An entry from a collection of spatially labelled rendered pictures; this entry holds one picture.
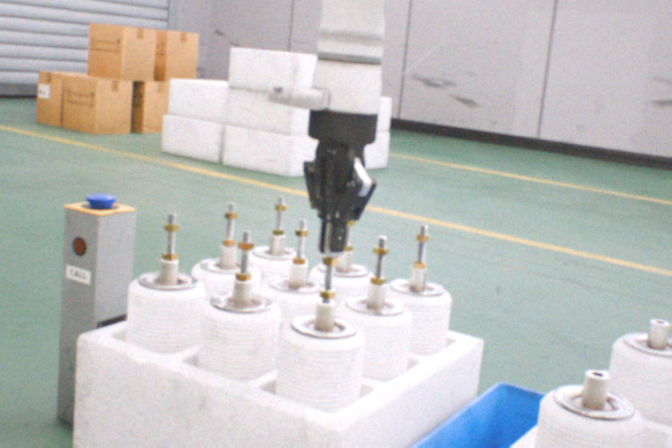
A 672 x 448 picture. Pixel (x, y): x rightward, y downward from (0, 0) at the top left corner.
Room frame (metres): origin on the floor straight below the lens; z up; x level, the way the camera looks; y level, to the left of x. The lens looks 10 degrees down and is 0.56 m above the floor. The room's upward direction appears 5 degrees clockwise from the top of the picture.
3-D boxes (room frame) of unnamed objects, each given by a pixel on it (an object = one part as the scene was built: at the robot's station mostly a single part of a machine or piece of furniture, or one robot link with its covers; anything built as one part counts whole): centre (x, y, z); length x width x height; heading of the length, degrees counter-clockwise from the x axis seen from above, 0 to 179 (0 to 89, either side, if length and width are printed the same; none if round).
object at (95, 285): (1.15, 0.33, 0.16); 0.07 x 0.07 x 0.31; 59
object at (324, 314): (0.91, 0.00, 0.26); 0.02 x 0.02 x 0.03
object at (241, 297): (0.97, 0.10, 0.26); 0.02 x 0.02 x 0.03
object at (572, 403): (0.76, -0.26, 0.25); 0.08 x 0.08 x 0.01
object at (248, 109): (3.95, 0.27, 0.27); 0.39 x 0.39 x 0.18; 56
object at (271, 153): (3.94, 0.27, 0.09); 0.39 x 0.39 x 0.18; 58
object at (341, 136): (0.91, 0.00, 0.46); 0.08 x 0.08 x 0.09
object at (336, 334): (0.91, 0.00, 0.25); 0.08 x 0.08 x 0.01
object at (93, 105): (4.75, 1.39, 0.15); 0.30 x 0.24 x 0.30; 53
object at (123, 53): (4.87, 1.30, 0.45); 0.30 x 0.24 x 0.30; 56
